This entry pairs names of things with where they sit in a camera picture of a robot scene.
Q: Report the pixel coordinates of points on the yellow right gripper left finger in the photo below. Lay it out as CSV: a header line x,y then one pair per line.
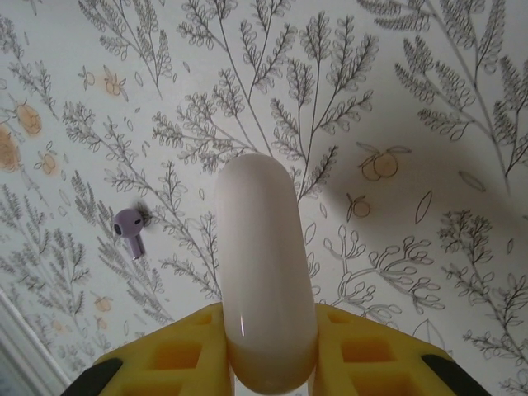
x,y
173,354

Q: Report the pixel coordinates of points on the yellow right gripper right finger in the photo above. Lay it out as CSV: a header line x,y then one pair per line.
x,y
371,354

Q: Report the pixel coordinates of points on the pale lilac earbud charging case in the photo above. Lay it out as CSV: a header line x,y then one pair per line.
x,y
266,268

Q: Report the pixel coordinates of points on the long aluminium frame rail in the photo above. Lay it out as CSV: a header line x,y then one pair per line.
x,y
20,350

